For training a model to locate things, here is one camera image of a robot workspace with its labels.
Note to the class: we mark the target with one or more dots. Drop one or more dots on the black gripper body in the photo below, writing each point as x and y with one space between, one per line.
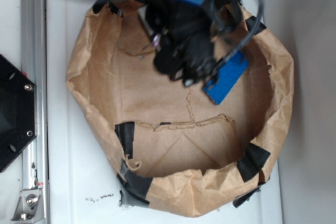
185 30

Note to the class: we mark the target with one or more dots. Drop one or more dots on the blue sponge block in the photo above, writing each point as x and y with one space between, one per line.
227 77

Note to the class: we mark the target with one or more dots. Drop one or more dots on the brown paper bag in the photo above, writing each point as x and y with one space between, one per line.
171 147

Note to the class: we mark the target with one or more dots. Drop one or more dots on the aluminium extrusion rail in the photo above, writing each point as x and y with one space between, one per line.
33 38

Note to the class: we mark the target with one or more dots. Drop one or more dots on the black octagonal mount plate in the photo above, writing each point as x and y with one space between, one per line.
18 126

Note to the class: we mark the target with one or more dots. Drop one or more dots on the metal corner bracket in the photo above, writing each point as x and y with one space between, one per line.
29 208

